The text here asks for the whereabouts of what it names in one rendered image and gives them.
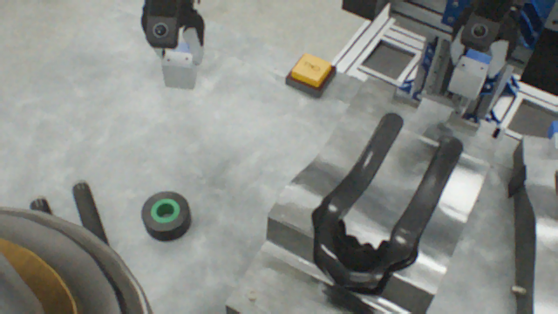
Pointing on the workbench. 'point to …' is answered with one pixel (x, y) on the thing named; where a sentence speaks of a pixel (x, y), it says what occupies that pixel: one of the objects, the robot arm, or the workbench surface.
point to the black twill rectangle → (517, 181)
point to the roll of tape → (154, 204)
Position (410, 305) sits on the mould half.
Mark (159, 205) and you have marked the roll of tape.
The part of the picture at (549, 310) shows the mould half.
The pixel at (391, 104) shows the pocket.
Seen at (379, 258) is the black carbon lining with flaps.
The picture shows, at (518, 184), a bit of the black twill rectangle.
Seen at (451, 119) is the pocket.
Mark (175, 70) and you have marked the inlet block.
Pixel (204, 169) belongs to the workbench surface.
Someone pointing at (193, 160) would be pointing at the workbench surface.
